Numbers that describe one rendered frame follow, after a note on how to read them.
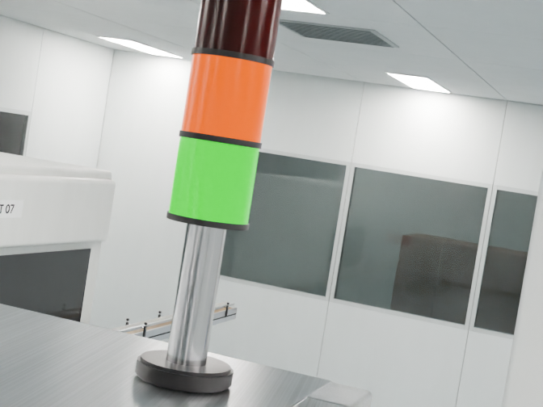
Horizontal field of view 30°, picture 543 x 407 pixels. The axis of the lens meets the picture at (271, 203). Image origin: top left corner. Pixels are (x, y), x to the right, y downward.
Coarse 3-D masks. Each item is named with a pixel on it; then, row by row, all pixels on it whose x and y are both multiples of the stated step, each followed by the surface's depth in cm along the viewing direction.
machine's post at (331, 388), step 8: (328, 384) 68; (336, 384) 68; (320, 392) 65; (328, 392) 66; (336, 392) 66; (344, 392) 66; (352, 392) 67; (360, 392) 67; (368, 392) 68; (320, 400) 63; (328, 400) 64; (336, 400) 64; (344, 400) 64; (352, 400) 65; (360, 400) 65; (368, 400) 67
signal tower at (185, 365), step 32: (192, 224) 61; (224, 224) 60; (192, 256) 61; (192, 288) 61; (192, 320) 61; (160, 352) 64; (192, 352) 61; (160, 384) 60; (192, 384) 60; (224, 384) 61
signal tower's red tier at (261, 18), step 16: (208, 0) 60; (224, 0) 59; (240, 0) 59; (256, 0) 59; (272, 0) 60; (208, 16) 60; (224, 16) 59; (240, 16) 59; (256, 16) 59; (272, 16) 60; (208, 32) 59; (224, 32) 59; (240, 32) 59; (256, 32) 59; (272, 32) 60; (224, 48) 59; (240, 48) 59; (256, 48) 59; (272, 48) 61
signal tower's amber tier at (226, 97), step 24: (192, 72) 60; (216, 72) 59; (240, 72) 59; (264, 72) 60; (192, 96) 60; (216, 96) 59; (240, 96) 59; (264, 96) 61; (192, 120) 60; (216, 120) 59; (240, 120) 59
